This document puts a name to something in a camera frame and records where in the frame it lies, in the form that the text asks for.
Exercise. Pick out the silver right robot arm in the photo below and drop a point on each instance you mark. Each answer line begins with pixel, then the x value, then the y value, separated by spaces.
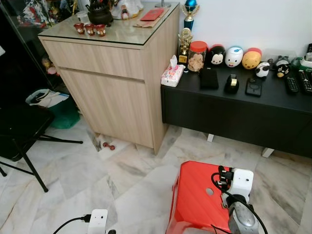
pixel 242 219

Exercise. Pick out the red plastic stool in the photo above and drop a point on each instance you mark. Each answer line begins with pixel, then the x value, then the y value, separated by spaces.
pixel 195 200

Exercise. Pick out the black low console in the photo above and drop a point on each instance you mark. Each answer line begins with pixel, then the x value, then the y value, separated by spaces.
pixel 234 117

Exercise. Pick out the black tape dispenser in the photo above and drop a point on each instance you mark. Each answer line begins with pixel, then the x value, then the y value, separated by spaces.
pixel 231 85

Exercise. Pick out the black wallet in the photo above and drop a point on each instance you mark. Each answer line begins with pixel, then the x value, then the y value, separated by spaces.
pixel 208 78

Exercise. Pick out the small panda figure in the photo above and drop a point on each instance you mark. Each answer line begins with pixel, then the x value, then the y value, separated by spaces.
pixel 262 70

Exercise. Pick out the black remote control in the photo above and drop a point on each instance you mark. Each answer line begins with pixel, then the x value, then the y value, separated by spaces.
pixel 305 82
pixel 292 84

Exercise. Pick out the pink tissue pack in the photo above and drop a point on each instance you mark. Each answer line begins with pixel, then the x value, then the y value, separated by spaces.
pixel 172 74

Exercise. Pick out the small red floor item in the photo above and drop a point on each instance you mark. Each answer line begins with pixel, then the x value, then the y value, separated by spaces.
pixel 107 146

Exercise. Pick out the white plush toy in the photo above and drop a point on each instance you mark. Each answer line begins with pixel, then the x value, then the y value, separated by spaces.
pixel 234 57

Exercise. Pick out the yellow bear plush toy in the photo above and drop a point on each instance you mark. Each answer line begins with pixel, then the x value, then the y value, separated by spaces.
pixel 251 59

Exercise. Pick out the black mouse plush toy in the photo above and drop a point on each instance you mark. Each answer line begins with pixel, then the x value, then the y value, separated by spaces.
pixel 217 56

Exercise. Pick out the red lid snack jar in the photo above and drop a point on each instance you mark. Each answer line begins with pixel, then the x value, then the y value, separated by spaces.
pixel 197 58

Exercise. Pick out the black penguin figure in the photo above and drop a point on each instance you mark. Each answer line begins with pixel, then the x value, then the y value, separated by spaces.
pixel 282 68

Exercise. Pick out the small gold trophy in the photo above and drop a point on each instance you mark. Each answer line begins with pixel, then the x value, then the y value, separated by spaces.
pixel 185 44

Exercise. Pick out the light wooden cabinet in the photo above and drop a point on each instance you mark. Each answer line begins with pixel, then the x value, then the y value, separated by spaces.
pixel 117 83

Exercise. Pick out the blue and gold trophy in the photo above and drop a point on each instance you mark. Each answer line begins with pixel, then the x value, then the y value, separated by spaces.
pixel 190 12

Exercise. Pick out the green bin with white bag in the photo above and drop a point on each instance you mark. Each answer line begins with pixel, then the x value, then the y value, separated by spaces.
pixel 61 114

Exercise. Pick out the red envelope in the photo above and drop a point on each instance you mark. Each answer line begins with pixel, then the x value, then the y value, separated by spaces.
pixel 152 14

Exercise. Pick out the small red tea cup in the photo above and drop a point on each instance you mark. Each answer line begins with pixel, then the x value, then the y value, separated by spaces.
pixel 79 28
pixel 89 29
pixel 100 30

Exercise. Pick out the white porcelain figurine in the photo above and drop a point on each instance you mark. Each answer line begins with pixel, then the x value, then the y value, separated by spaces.
pixel 127 9

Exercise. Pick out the black iron teapot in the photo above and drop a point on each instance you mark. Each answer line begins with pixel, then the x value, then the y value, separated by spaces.
pixel 100 14

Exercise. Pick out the black folding chair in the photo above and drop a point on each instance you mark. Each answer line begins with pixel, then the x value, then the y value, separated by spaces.
pixel 22 124

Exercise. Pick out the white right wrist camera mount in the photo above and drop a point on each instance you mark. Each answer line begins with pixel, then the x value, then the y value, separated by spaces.
pixel 242 181

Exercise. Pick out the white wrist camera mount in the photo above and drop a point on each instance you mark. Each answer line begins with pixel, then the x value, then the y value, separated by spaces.
pixel 242 181
pixel 98 222

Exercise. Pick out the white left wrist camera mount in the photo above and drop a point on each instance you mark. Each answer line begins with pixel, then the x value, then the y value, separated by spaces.
pixel 98 222

